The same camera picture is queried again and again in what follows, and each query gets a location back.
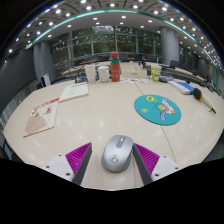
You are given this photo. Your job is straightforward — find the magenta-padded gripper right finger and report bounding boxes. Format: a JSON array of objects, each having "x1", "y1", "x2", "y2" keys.
[{"x1": 132, "y1": 143, "x2": 183, "y2": 187}]

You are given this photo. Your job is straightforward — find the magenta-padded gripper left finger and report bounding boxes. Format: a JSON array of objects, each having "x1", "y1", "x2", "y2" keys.
[{"x1": 42, "y1": 142, "x2": 93, "y2": 187}]

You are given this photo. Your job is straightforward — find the silver computer mouse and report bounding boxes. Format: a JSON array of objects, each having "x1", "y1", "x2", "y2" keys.
[{"x1": 101, "y1": 134, "x2": 135, "y2": 173}]

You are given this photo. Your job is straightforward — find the round teal cartoon mouse pad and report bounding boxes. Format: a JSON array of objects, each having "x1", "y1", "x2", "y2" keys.
[{"x1": 133, "y1": 94, "x2": 182, "y2": 127}]

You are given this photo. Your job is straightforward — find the red and white booklet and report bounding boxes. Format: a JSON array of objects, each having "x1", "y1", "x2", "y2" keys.
[{"x1": 22, "y1": 97, "x2": 61, "y2": 138}]

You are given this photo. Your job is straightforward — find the white paper document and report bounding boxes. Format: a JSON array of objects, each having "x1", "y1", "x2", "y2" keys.
[{"x1": 58, "y1": 82, "x2": 90, "y2": 103}]

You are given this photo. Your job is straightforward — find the blue and white book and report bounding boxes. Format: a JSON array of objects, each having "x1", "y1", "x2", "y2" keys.
[{"x1": 167, "y1": 79, "x2": 195, "y2": 96}]

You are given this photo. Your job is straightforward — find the colourful sticker sheet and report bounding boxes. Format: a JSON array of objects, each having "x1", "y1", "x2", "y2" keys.
[{"x1": 120, "y1": 77, "x2": 150, "y2": 85}]

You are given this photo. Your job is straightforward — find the black and yellow microphone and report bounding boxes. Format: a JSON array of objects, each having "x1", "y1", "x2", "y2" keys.
[{"x1": 192, "y1": 87, "x2": 217, "y2": 115}]

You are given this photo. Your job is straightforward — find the dark grey device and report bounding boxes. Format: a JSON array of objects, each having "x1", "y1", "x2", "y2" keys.
[{"x1": 158, "y1": 73, "x2": 175, "y2": 84}]

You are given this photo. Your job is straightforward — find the tall white cup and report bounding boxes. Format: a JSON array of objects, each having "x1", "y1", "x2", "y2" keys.
[{"x1": 84, "y1": 64, "x2": 97, "y2": 84}]

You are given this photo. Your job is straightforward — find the printed paper cup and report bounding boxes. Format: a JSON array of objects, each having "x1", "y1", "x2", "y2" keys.
[{"x1": 150, "y1": 64, "x2": 163, "y2": 82}]

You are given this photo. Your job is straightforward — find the white lidded mug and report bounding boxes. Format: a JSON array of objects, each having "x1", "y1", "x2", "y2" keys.
[{"x1": 96, "y1": 65, "x2": 111, "y2": 83}]

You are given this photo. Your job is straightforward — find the red bottle with green band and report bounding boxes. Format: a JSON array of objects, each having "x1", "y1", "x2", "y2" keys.
[{"x1": 109, "y1": 51, "x2": 121, "y2": 83}]

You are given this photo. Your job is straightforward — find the dark office chairs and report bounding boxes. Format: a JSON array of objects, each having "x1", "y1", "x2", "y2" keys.
[{"x1": 118, "y1": 52, "x2": 214, "y2": 86}]

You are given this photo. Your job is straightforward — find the ceiling lights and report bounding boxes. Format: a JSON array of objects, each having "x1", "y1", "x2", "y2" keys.
[{"x1": 8, "y1": 0, "x2": 218, "y2": 56}]

